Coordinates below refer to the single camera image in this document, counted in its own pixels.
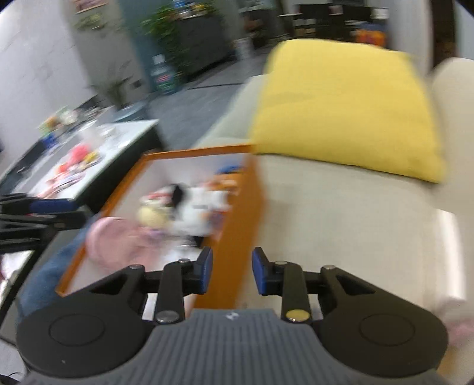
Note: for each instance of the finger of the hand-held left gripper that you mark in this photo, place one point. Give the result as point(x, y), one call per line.
point(52, 206)
point(55, 221)

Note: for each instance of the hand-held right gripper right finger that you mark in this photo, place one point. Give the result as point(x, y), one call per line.
point(261, 272)

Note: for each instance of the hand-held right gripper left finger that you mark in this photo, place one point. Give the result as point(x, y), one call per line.
point(204, 270)

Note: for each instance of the orange cardboard box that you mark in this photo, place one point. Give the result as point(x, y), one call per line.
point(237, 240)

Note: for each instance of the pink zip pouch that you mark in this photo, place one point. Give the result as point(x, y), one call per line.
point(107, 240)

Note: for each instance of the white crochet plush toy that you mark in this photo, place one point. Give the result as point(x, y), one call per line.
point(200, 207)

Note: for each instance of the blue orange toy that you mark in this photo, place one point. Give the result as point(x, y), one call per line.
point(226, 177)

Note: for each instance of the pink round thing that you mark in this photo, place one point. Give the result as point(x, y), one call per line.
point(79, 153)

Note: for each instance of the beige fabric sofa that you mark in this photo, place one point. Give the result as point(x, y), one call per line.
point(333, 222)

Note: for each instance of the marble coffee table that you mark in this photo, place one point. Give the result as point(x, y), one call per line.
point(118, 144)

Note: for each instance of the grey round bin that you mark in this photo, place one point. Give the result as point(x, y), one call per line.
point(129, 111)

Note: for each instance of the large water jug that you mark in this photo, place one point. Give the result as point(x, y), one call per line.
point(163, 76)

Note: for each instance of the yellow pillow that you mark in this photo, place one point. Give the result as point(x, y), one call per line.
point(344, 107)

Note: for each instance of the trailing green plant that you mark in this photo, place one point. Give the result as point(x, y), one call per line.
point(166, 33)

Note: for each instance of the dark grey cabinet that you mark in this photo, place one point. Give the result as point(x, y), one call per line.
point(207, 40)

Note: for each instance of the colourful small chair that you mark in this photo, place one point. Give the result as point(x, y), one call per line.
point(370, 37)

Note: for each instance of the dark dining table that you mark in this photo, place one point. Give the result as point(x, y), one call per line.
point(326, 20)

